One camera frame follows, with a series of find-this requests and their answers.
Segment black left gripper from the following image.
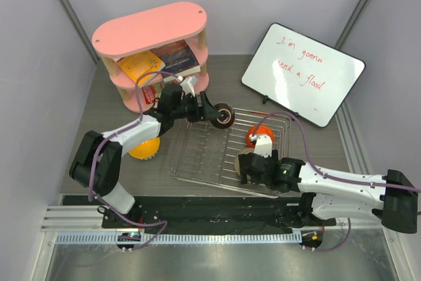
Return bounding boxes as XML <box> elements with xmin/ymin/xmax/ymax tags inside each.
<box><xmin>171</xmin><ymin>91</ymin><xmax>220</xmax><ymax>122</ymax></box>

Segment dark brown bowl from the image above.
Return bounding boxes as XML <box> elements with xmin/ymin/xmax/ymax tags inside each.
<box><xmin>210</xmin><ymin>103</ymin><xmax>235</xmax><ymax>130</ymax></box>

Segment beige speckled bowl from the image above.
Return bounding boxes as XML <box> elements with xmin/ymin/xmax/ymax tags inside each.
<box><xmin>234</xmin><ymin>147</ymin><xmax>254</xmax><ymax>176</ymax></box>

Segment metal wire dish rack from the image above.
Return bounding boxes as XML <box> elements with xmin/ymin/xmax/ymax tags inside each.
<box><xmin>170</xmin><ymin>108</ymin><xmax>283</xmax><ymax>197</ymax></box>

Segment orange bowl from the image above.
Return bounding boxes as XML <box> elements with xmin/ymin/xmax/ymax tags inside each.
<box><xmin>245</xmin><ymin>124</ymin><xmax>274</xmax><ymax>148</ymax></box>

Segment yellow bowl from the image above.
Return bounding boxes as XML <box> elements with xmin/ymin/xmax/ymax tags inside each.
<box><xmin>131</xmin><ymin>138</ymin><xmax>161</xmax><ymax>151</ymax></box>

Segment white ridged bowl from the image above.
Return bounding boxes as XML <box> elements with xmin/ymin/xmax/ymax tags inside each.
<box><xmin>129</xmin><ymin>149</ymin><xmax>159</xmax><ymax>161</ymax></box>

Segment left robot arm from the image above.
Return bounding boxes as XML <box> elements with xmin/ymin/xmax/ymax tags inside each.
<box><xmin>69</xmin><ymin>84</ymin><xmax>234</xmax><ymax>228</ymax></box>

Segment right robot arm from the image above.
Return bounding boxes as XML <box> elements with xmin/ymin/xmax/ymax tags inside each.
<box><xmin>234</xmin><ymin>148</ymin><xmax>420</xmax><ymax>234</ymax></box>

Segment dark blue book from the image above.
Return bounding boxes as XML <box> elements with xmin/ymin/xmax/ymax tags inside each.
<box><xmin>151</xmin><ymin>40</ymin><xmax>200</xmax><ymax>77</ymax></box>

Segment red magazine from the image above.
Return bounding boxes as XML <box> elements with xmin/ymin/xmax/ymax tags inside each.
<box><xmin>142</xmin><ymin>82</ymin><xmax>165</xmax><ymax>105</ymax></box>

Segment pink three-tier shelf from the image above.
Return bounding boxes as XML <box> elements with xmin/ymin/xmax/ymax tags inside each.
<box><xmin>91</xmin><ymin>1</ymin><xmax>209</xmax><ymax>113</ymax></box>

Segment yellow book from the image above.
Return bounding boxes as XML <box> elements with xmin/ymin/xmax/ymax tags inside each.
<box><xmin>114</xmin><ymin>50</ymin><xmax>165</xmax><ymax>83</ymax></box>

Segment white whiteboard with red writing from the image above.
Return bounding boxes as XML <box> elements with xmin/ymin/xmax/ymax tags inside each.
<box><xmin>241</xmin><ymin>23</ymin><xmax>366</xmax><ymax>128</ymax></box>

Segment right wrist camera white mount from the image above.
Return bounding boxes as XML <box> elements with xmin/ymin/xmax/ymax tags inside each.
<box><xmin>249</xmin><ymin>134</ymin><xmax>272</xmax><ymax>158</ymax></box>

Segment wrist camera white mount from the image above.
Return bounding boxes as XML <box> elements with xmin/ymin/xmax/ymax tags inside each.
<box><xmin>249</xmin><ymin>134</ymin><xmax>272</xmax><ymax>158</ymax></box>
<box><xmin>180</xmin><ymin>76</ymin><xmax>198</xmax><ymax>96</ymax></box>

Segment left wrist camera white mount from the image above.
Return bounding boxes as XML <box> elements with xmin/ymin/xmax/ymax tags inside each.
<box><xmin>180</xmin><ymin>76</ymin><xmax>198</xmax><ymax>96</ymax></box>

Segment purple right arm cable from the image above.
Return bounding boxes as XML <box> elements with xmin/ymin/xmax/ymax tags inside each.
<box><xmin>251</xmin><ymin>111</ymin><xmax>421</xmax><ymax>251</ymax></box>

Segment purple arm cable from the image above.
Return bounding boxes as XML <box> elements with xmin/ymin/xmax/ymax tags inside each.
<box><xmin>251</xmin><ymin>111</ymin><xmax>421</xmax><ymax>251</ymax></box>
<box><xmin>87</xmin><ymin>70</ymin><xmax>185</xmax><ymax>249</ymax></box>

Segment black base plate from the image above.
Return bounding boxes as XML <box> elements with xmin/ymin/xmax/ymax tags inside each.
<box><xmin>101</xmin><ymin>195</ymin><xmax>336</xmax><ymax>230</ymax></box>

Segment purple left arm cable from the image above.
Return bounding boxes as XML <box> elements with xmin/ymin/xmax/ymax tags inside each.
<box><xmin>87</xmin><ymin>70</ymin><xmax>185</xmax><ymax>249</ymax></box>

